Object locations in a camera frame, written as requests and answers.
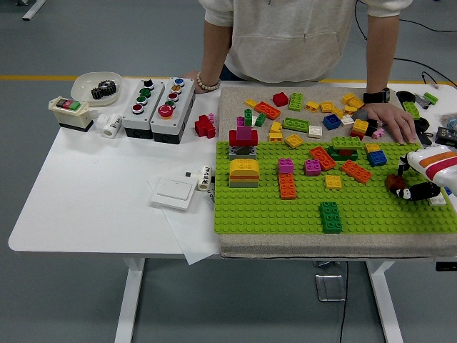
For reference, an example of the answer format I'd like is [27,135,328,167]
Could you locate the white wall switch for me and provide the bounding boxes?
[149,177,199,212]

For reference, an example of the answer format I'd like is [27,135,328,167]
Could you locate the pink two-by-two brick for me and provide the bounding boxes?
[277,157,296,174]

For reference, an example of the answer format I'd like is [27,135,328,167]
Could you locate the cream red-green switch box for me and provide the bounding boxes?
[48,96,96,133]

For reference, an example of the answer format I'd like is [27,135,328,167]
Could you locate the person's left hand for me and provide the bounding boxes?
[362,103,418,146]

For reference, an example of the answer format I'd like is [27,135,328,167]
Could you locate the yellow domed brick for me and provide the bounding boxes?
[228,158,261,177]

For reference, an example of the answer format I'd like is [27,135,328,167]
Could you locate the magenta two-by-two brick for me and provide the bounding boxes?
[303,158,322,177]

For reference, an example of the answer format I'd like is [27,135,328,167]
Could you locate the grey-brown cushion mat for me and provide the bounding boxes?
[217,86,457,260]

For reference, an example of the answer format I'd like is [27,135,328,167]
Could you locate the green studded baseplate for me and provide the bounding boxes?
[213,140,457,235]

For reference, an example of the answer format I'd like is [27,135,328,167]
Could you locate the black button device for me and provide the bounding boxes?
[435,126,457,146]

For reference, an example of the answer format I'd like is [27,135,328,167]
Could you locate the black wrist watch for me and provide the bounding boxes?
[363,87,391,104]

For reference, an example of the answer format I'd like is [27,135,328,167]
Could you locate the metal floor socket box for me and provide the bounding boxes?
[313,273,347,303]

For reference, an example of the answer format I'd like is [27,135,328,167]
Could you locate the grey base brick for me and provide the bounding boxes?
[228,144,258,160]

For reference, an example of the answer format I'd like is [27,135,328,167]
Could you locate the lime two-by-four plate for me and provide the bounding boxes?
[282,116,310,133]

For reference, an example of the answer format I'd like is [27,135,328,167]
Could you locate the white paper sheet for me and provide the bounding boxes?
[148,178,221,266]

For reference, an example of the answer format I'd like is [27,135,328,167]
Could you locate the white background table foot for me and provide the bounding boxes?
[21,0,47,21]

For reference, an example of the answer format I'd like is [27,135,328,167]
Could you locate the dark green two-by-four brick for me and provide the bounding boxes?
[318,201,343,234]

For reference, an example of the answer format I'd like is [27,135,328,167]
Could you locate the white plastic bowl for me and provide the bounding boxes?
[70,71,124,107]

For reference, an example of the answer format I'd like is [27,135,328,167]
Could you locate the beaded bracelet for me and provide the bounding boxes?
[196,71,222,93]

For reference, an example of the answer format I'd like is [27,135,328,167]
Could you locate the brown two-by-two brick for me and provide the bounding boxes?
[384,174,407,192]

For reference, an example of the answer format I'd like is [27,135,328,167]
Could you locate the white table leg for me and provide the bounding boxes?
[114,257,146,343]
[366,261,406,343]

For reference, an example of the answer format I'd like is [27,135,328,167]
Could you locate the red arch brick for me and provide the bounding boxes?
[228,129,258,146]

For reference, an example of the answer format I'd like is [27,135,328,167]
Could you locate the orange two-by-four brick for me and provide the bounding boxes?
[277,172,298,200]
[340,159,373,185]
[254,101,282,121]
[308,145,337,171]

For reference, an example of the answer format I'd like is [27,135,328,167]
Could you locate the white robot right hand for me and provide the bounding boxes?
[388,144,457,202]

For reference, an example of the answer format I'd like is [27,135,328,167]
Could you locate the thin black hanging cable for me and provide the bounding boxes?
[338,261,350,343]

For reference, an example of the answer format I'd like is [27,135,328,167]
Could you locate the blue two-by-two brick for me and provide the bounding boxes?
[323,114,342,131]
[366,150,389,169]

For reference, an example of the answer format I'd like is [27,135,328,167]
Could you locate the small grey device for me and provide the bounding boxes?
[413,92,435,110]

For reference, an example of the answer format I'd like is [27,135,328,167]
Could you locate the black metal gear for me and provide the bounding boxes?
[91,79,119,100]

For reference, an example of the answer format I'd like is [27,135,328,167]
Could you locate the dark green arch brick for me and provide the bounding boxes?
[326,145,360,161]

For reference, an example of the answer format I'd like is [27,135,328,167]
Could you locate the grey four-button control box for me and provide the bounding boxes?
[122,78,167,139]

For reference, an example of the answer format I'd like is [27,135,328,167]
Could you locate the grey emergency-stop control box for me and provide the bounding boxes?
[150,76,196,144]

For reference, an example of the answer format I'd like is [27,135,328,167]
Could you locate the long black floor cable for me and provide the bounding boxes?
[356,0,457,89]

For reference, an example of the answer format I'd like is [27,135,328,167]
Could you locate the lime two-by-four brick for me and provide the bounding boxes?
[331,136,365,151]
[288,91,305,111]

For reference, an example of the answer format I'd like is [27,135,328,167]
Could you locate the red cross-shaped brick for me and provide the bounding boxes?
[194,114,217,139]

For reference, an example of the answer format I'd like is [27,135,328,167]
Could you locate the grey-olive brick layer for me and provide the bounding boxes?
[228,179,260,189]

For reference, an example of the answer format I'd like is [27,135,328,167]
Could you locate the black cable with connector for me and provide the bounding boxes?
[421,71,441,89]

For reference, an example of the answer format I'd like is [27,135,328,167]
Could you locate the person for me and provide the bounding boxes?
[198,0,413,85]

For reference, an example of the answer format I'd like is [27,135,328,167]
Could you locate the labelled white pipe fitting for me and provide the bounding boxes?
[197,166,214,192]

